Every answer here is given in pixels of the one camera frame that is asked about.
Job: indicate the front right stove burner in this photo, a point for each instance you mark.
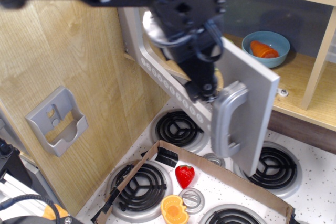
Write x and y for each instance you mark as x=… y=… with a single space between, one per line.
x=231 y=213

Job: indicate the orange toy fruit half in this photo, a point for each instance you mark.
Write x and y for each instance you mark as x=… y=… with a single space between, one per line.
x=173 y=210

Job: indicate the grey wall phone holder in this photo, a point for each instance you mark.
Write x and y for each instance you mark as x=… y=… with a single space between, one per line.
x=50 y=113

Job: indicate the front left stove burner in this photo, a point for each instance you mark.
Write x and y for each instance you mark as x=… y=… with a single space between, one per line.
x=140 y=200

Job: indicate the white door latch clip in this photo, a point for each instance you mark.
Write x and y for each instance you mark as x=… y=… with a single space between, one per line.
x=282 y=92

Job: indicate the grey middle stove knob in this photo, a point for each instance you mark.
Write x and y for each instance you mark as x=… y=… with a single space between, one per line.
x=215 y=159

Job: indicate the black equipment on left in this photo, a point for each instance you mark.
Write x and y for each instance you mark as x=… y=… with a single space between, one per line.
x=11 y=164

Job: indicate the grey front stove knob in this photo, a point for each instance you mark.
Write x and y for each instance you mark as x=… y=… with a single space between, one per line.
x=193 y=199

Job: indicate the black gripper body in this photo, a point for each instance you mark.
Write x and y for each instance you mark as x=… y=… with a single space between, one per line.
x=196 y=54

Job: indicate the orange toy carrot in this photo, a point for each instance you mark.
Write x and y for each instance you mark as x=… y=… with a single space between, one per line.
x=263 y=50

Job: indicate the blue toy bowl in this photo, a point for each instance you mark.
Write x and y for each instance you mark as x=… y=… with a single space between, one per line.
x=274 y=40

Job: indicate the stove burner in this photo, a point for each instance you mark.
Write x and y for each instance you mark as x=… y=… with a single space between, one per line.
x=278 y=171
x=231 y=213
x=176 y=127
x=140 y=200

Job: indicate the back right stove burner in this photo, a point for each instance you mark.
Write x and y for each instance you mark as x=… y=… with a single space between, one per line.
x=278 y=171

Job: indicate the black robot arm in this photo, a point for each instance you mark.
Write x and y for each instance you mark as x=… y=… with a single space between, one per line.
x=188 y=32

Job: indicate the red toy strawberry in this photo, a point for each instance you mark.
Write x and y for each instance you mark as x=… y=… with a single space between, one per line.
x=184 y=175

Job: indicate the grey toy microwave door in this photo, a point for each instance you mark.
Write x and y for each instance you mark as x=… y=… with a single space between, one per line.
x=237 y=120

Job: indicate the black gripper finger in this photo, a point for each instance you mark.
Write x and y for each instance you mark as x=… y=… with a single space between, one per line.
x=195 y=93

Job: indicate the back left stove burner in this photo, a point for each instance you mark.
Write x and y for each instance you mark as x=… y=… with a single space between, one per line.
x=176 y=127

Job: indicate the brown cardboard barrier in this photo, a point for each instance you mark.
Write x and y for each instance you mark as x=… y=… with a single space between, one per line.
x=218 y=185

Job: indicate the grey stove knob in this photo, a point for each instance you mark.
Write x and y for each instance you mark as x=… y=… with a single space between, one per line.
x=193 y=199
x=215 y=159

